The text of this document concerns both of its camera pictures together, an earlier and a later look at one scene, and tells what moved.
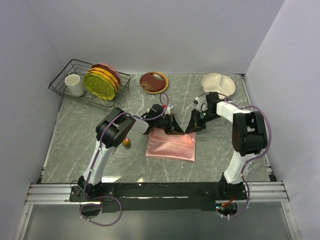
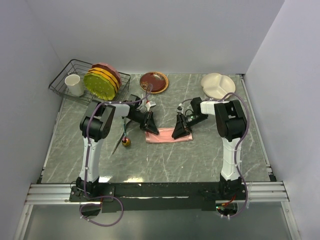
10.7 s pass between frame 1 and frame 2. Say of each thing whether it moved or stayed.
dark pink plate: stayed
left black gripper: moved
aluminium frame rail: stayed
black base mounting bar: stayed
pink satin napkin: moved
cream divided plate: stayed
